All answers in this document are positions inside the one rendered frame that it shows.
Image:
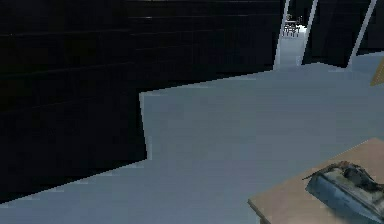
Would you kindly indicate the white dining table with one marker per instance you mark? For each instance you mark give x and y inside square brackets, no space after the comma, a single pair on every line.
[291,26]

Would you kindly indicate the light brown wooden table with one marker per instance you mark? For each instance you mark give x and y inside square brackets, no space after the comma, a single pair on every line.
[293,196]

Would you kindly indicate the blue rectangular planter box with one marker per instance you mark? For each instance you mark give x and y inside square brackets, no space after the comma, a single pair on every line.
[346,193]

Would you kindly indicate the tan wooden furniture corner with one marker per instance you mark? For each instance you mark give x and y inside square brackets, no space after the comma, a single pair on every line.
[379,75]

